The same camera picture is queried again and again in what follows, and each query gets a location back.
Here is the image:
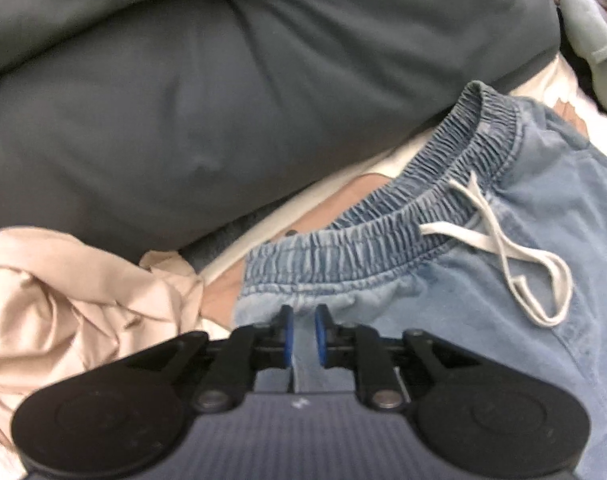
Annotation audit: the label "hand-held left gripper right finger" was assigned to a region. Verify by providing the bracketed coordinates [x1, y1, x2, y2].
[314, 303, 484, 411]

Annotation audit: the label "blue denim pants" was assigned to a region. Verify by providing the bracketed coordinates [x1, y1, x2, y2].
[233, 80, 607, 480]

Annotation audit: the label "beige garment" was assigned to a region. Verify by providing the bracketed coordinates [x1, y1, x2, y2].
[0, 227, 206, 448]

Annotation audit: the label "grey knit cloth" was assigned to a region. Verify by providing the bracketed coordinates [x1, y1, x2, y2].
[179, 202, 279, 275]

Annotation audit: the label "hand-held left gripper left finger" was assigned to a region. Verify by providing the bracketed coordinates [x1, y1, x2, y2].
[126, 304, 295, 413]

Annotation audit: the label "grey neck pillow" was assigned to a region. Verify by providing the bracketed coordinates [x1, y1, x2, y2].
[558, 0, 607, 123]

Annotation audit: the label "cream bear printed blanket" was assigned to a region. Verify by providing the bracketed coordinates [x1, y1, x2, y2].
[200, 57, 607, 321]

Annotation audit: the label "dark grey pillow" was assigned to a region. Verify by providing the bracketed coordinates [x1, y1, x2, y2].
[0, 0, 561, 266]

